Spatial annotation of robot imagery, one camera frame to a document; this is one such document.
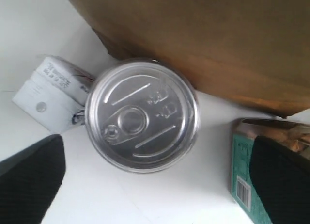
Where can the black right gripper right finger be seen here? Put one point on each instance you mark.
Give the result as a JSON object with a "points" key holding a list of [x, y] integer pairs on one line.
{"points": [[281, 179]]}

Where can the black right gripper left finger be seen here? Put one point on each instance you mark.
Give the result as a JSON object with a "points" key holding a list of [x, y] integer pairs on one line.
{"points": [[30, 180]]}

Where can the dark can with silver lid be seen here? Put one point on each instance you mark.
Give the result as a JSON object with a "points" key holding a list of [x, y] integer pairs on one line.
{"points": [[142, 116]]}

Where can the brown paper bag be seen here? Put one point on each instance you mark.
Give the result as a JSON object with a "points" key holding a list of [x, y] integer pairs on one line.
{"points": [[253, 52]]}

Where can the clear nut jar yellow lid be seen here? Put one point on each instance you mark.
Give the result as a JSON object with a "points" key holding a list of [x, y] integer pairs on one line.
{"points": [[292, 135]]}

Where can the small white blue milk carton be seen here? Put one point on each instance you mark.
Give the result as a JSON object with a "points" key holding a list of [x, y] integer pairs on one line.
{"points": [[54, 93]]}

